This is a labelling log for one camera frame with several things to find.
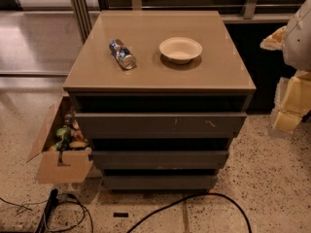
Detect thick black floor cable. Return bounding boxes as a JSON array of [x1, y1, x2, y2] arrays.
[[125, 192, 253, 233]]

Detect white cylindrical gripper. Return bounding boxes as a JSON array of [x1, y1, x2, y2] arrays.
[[259, 26, 311, 132]]

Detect small black floor tag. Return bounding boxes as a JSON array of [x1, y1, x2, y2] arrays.
[[114, 213, 128, 217]]

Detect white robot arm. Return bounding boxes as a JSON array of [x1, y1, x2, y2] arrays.
[[259, 0, 311, 133]]

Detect toy items in box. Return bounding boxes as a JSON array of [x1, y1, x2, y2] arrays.
[[48, 113, 88, 151]]

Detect grey three-drawer cabinet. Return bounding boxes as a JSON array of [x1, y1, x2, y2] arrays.
[[64, 11, 256, 178]]

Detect metal window frame railing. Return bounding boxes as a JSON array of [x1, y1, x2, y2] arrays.
[[71, 0, 305, 38]]

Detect black power strip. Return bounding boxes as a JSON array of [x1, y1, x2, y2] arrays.
[[34, 188, 58, 233]]

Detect grey drawer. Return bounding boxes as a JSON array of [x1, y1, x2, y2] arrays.
[[93, 150, 229, 170], [102, 176, 217, 190], [76, 113, 246, 139]]

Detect open cardboard box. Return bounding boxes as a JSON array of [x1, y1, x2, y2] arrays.
[[26, 95, 93, 184]]

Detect grey bottom drawer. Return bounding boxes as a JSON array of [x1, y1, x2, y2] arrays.
[[102, 176, 217, 190]]

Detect blue silver soda can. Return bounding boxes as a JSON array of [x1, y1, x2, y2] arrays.
[[109, 39, 136, 70]]

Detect white paper bowl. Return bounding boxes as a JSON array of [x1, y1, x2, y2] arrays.
[[159, 37, 202, 65]]

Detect thin black looped cable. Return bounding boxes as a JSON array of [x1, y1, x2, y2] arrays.
[[45, 192, 94, 233]]

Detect thin grey floor wire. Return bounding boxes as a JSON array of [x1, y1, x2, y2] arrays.
[[0, 196, 35, 214]]

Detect grey top drawer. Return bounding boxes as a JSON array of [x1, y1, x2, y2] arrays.
[[76, 113, 246, 139]]

